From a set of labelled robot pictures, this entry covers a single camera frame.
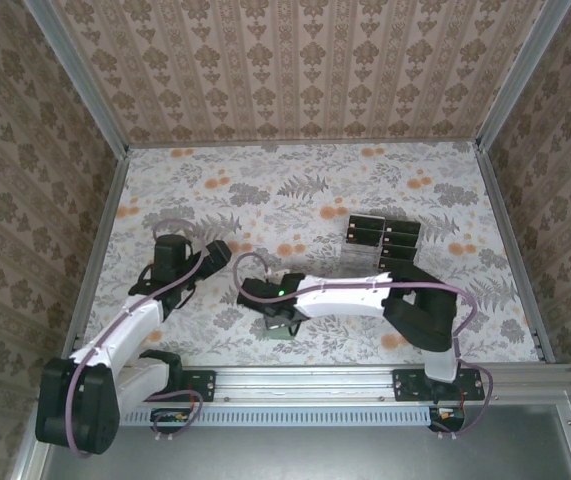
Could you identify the black credit card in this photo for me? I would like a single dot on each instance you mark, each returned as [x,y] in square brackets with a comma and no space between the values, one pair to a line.
[397,266]
[367,221]
[365,236]
[404,226]
[402,239]
[400,252]

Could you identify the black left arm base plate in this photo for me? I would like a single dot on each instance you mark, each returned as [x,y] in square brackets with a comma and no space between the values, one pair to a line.
[205,385]

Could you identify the aluminium table side rail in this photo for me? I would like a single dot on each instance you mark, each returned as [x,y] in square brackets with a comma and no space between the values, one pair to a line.
[513,250]
[97,260]

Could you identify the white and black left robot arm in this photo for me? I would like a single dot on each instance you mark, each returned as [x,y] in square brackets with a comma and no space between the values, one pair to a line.
[130,330]

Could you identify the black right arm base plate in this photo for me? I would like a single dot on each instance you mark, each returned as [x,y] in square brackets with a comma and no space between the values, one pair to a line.
[407,385]

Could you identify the aluminium mounting rail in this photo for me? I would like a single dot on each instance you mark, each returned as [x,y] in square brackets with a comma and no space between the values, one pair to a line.
[305,380]

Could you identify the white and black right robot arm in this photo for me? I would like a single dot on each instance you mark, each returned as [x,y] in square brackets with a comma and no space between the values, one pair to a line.
[345,297]

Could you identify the clear acrylic card stand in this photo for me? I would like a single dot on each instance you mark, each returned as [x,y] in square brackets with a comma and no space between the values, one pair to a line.
[360,257]

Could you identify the aluminium frame post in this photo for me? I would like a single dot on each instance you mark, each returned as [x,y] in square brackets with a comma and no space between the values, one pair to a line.
[521,75]
[82,75]

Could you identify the grey metal plate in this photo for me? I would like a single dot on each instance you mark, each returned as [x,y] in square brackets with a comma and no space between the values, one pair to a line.
[315,455]

